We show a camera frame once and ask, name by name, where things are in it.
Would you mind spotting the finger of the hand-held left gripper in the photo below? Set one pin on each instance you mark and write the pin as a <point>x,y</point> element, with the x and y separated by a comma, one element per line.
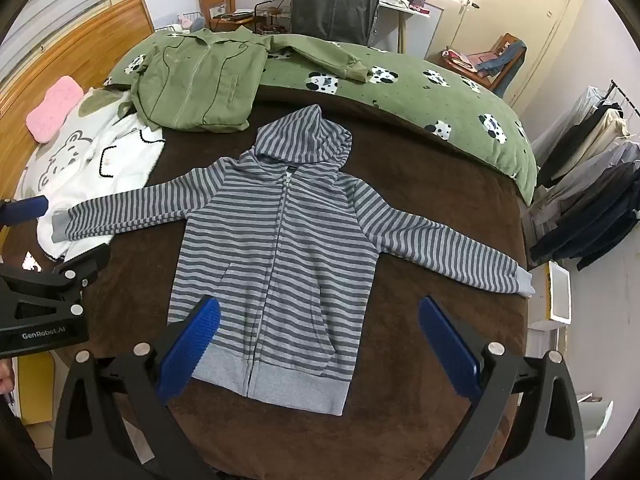
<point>75,265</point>
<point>30,206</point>

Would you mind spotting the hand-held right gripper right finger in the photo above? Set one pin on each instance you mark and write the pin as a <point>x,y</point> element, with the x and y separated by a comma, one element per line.
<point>447,345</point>

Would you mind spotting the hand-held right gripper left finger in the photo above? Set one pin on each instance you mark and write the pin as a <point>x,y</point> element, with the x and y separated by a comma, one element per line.
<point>192,345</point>

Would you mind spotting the grey striped hoodie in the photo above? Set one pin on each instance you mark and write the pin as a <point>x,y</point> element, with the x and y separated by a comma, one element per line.
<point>290,260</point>

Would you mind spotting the row of hanging clothes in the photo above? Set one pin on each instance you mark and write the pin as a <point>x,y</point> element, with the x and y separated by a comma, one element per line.
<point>585,195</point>

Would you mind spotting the wooden chair with clothes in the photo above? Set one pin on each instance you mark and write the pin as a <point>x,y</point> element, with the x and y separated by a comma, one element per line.
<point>492,60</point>

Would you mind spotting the metal clothes rack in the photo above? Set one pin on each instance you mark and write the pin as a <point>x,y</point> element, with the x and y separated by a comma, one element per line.
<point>622,92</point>

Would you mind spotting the person's left hand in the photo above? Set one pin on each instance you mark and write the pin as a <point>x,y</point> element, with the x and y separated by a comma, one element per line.
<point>4,377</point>

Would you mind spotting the yellow cardboard box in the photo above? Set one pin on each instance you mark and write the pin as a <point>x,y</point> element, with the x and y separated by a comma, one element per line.
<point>36,385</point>

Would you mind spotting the pink pillow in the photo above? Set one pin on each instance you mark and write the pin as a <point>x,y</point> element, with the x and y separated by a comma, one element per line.
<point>52,107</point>

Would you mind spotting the white foam box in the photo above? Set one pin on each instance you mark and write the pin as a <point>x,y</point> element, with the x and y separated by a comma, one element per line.
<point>560,290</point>

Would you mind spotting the wooden headboard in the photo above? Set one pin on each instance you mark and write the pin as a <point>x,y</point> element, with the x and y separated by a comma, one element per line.
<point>75,45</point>

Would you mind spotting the green zip jacket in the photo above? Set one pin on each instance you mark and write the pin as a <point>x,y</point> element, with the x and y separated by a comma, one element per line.
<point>200,85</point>

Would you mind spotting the green panda print duvet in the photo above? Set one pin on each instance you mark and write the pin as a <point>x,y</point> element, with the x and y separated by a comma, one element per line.
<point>425,105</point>

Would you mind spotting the blue jeans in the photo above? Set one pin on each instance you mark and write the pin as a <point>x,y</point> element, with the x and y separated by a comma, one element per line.
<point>510,62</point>

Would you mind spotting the cream door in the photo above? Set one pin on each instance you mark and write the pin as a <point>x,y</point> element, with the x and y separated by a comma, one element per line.
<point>515,15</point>

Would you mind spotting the white desk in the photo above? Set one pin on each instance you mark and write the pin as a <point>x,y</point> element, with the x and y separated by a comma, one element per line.
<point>407,10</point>

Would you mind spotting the dark grey fabric cover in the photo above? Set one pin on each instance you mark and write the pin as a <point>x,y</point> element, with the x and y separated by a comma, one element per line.
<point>332,7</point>

